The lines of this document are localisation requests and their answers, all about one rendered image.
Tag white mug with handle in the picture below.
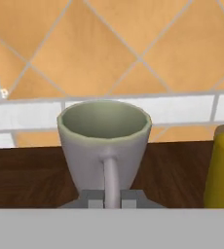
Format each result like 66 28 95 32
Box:
56 99 153 209

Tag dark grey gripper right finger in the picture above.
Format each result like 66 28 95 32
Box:
120 189 167 209

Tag yellow bottle with red cap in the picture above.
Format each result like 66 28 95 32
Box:
203 115 224 209

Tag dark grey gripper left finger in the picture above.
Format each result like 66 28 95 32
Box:
58 189 105 209

